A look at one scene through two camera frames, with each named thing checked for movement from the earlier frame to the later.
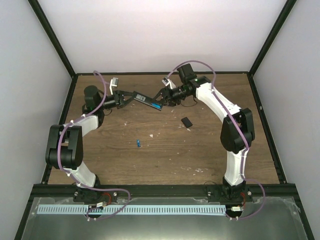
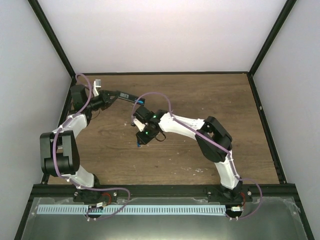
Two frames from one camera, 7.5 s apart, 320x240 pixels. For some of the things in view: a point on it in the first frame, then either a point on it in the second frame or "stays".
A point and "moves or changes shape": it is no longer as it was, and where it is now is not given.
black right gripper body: (177, 96) → (148, 137)
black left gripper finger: (127, 93) → (111, 93)
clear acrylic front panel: (270, 218) stays
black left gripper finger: (127, 99) → (109, 103)
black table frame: (283, 189) stays
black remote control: (147, 100) moves or changes shape
